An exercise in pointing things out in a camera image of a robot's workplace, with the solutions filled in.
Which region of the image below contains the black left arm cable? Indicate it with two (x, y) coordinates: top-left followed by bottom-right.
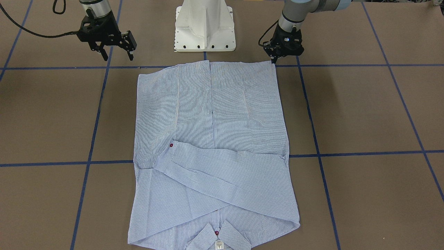
(258, 20), (280, 47)

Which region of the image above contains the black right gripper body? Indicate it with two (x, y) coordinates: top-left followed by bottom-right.
(77, 13), (137, 52)

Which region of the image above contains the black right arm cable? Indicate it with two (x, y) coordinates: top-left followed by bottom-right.
(0, 3), (82, 38)

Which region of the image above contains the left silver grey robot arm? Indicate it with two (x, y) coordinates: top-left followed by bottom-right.
(258, 0), (351, 64)

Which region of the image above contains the light blue striped shirt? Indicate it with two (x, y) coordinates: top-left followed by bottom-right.
(127, 60), (300, 250)

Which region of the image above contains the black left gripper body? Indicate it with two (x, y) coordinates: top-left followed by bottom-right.
(262, 25), (305, 59)

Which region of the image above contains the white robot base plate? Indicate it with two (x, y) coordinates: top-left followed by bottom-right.
(174, 0), (236, 52)

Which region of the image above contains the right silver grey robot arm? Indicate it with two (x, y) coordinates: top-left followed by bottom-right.
(77, 0), (137, 61)

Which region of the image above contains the blue tape line crosswise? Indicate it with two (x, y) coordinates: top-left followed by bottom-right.
(1, 64), (444, 70)

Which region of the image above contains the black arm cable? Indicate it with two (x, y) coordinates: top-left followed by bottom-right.
(0, 3), (82, 38)
(258, 20), (280, 47)

